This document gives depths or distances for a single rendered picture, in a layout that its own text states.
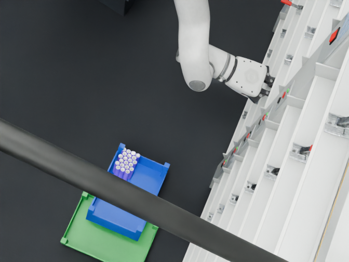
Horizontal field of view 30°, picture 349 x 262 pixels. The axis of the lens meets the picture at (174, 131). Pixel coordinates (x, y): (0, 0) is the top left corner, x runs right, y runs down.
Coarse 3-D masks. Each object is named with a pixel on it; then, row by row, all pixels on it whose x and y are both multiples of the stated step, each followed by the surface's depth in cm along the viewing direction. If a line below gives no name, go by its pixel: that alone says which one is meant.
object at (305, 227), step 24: (336, 96) 101; (336, 120) 97; (336, 144) 98; (312, 168) 97; (336, 168) 97; (312, 192) 96; (336, 192) 95; (288, 216) 95; (312, 216) 95; (288, 240) 94; (312, 240) 94
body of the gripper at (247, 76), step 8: (240, 64) 190; (248, 64) 190; (256, 64) 191; (232, 72) 188; (240, 72) 189; (248, 72) 190; (256, 72) 191; (264, 72) 192; (224, 80) 192; (232, 80) 189; (240, 80) 189; (248, 80) 190; (256, 80) 191; (232, 88) 192; (240, 88) 189; (248, 88) 190; (256, 88) 190; (256, 96) 191
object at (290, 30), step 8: (304, 0) 212; (296, 8) 212; (296, 16) 211; (296, 24) 210; (288, 32) 209; (288, 40) 208; (280, 48) 208; (280, 56) 207; (280, 64) 206; (272, 72) 205; (264, 88) 204; (264, 96) 203; (264, 104) 202; (256, 112) 202; (256, 120) 201; (248, 128) 196
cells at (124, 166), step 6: (126, 150) 240; (120, 156) 238; (126, 156) 239; (132, 156) 240; (138, 156) 240; (120, 162) 237; (126, 162) 237; (132, 162) 238; (114, 168) 239; (120, 168) 236; (126, 168) 236; (132, 168) 237; (114, 174) 239; (120, 174) 237; (126, 174) 236; (126, 180) 240
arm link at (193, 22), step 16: (176, 0) 170; (192, 0) 168; (192, 16) 172; (208, 16) 175; (192, 32) 175; (208, 32) 176; (192, 48) 175; (208, 48) 176; (192, 64) 177; (208, 64) 178; (192, 80) 181; (208, 80) 181
